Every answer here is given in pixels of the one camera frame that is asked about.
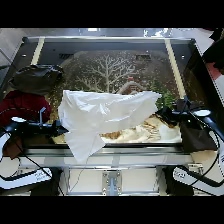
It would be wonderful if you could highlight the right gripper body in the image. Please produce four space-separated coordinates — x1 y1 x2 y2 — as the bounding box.
155 106 183 128

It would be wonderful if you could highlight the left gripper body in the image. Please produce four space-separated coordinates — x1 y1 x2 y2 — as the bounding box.
49 119 70 138

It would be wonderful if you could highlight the white T-shirt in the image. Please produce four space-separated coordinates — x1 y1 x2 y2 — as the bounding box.
57 89 163 165

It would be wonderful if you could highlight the brown garment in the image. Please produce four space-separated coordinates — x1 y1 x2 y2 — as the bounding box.
179 99 219 155

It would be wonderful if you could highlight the red garment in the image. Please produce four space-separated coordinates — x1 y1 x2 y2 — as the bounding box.
0 89 53 127

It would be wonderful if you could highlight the dark grey garment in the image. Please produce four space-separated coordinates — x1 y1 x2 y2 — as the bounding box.
9 63 65 97

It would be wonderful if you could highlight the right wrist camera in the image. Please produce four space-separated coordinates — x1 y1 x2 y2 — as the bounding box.
178 96 192 115

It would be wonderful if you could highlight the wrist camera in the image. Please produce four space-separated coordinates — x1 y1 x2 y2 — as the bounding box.
178 96 192 115
37 106 48 126

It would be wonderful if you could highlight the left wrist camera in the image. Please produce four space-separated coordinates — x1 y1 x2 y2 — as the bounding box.
37 106 48 126

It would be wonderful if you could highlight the black cable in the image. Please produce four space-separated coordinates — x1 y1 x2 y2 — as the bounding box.
189 113 222 185
9 132 66 197

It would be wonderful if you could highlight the silver frame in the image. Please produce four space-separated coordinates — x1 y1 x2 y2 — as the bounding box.
0 143 224 197

